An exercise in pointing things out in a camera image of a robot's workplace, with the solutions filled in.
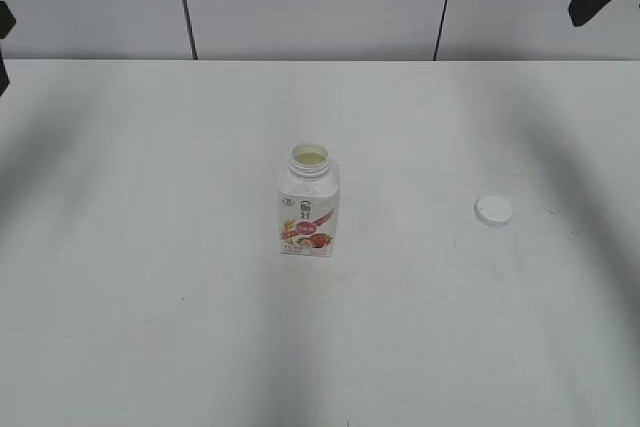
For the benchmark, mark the white strawberry drink bottle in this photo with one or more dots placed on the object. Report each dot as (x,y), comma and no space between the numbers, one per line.
(309,198)

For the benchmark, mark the white screw cap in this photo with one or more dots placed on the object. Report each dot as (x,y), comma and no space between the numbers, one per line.
(493,211)

